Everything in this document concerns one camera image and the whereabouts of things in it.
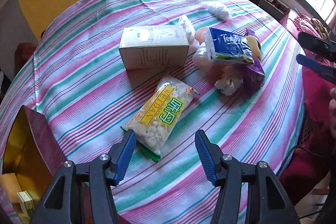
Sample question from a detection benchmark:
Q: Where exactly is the small white wrapped bundle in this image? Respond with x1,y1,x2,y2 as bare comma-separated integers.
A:
178,15,195,44

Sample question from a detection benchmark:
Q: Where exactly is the striped pink green bedsheet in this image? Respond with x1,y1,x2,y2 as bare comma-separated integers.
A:
1,0,303,223

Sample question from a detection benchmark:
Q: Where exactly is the blue Tempo tissue pack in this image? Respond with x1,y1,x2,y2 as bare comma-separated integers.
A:
205,27,255,65

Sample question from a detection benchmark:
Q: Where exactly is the white low shelf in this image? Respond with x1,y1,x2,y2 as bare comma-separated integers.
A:
258,0,309,21

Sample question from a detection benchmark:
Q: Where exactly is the magenta blanket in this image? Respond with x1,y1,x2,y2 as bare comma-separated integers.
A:
278,8,336,204

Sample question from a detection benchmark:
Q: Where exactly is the white crumpled plastic bag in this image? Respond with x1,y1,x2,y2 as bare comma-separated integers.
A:
206,1,231,22

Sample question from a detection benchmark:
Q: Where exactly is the peach capped white bottle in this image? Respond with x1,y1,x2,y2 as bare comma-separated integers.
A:
193,27,213,68

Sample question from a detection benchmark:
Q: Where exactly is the crumpled white tissue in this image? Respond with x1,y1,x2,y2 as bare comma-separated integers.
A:
215,66,243,96

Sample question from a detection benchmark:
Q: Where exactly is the small green white box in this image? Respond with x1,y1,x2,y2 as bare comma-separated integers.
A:
17,191,35,218

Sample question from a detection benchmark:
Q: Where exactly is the yellow sponge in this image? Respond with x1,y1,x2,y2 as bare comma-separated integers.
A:
246,35,262,61

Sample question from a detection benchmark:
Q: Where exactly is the yellow green snack bag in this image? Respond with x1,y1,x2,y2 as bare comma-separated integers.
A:
121,75,199,162

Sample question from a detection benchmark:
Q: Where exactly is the person's hand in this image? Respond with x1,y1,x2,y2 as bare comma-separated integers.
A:
329,88,336,139

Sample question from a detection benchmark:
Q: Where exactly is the maroon gold storage box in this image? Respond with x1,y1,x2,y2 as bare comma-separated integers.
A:
1,105,66,223

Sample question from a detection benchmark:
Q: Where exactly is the cream cardboard box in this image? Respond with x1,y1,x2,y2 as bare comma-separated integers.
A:
119,25,190,70

